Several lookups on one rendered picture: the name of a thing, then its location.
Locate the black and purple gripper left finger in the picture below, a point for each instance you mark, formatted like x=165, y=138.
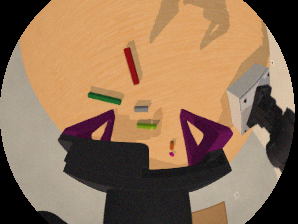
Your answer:
x=85, y=128

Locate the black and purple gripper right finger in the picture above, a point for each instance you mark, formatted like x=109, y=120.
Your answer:
x=215, y=136

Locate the red rod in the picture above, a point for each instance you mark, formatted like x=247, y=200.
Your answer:
x=131, y=65

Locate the grey rod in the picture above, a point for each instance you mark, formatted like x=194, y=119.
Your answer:
x=141, y=109

